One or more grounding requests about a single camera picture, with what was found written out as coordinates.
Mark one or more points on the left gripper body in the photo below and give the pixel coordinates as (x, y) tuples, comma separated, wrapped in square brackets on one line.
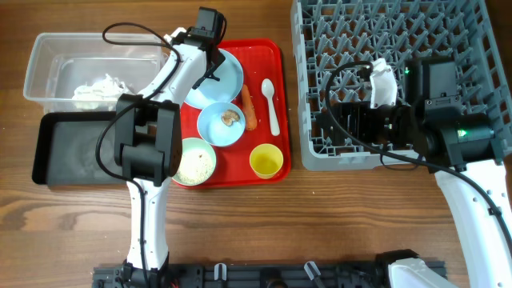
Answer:
[(222, 60)]

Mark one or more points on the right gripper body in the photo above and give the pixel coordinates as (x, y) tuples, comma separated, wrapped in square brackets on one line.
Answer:
[(334, 121)]

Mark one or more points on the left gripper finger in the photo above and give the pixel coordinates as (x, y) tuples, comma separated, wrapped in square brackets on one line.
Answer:
[(213, 77), (200, 81)]

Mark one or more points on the large light blue plate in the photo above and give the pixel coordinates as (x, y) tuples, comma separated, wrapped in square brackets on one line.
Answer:
[(230, 74)]

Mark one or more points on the brown mushroom piece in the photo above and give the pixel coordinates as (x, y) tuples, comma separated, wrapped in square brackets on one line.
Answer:
[(229, 117)]

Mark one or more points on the small light blue bowl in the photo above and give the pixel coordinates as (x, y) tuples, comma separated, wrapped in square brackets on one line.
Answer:
[(212, 130)]

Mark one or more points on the orange carrot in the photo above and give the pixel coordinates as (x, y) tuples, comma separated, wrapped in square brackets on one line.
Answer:
[(248, 109)]

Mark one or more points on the white plastic spoon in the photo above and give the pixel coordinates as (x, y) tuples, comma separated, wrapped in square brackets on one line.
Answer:
[(268, 92)]

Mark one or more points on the green bowl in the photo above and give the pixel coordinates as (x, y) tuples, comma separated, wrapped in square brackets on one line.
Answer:
[(191, 143)]

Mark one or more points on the white rice pile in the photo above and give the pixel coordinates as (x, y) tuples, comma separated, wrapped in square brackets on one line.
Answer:
[(196, 166)]

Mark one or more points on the white tissue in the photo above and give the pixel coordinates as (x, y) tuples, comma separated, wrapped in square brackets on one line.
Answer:
[(101, 95)]

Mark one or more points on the yellow plastic cup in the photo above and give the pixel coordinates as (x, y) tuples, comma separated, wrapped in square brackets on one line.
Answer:
[(266, 160)]

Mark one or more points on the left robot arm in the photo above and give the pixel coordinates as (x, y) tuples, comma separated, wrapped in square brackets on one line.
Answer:
[(148, 142)]

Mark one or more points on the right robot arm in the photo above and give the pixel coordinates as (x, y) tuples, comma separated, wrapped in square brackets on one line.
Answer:
[(462, 151)]

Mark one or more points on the grey dishwasher rack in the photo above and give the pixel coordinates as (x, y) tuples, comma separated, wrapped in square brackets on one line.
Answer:
[(327, 34)]

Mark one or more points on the red serving tray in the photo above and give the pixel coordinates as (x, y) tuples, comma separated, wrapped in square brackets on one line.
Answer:
[(260, 59)]

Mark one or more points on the clear plastic bin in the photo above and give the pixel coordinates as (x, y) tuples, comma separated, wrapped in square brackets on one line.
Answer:
[(61, 62)]

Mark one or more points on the black plastic tray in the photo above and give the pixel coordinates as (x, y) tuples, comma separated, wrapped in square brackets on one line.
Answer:
[(65, 151)]

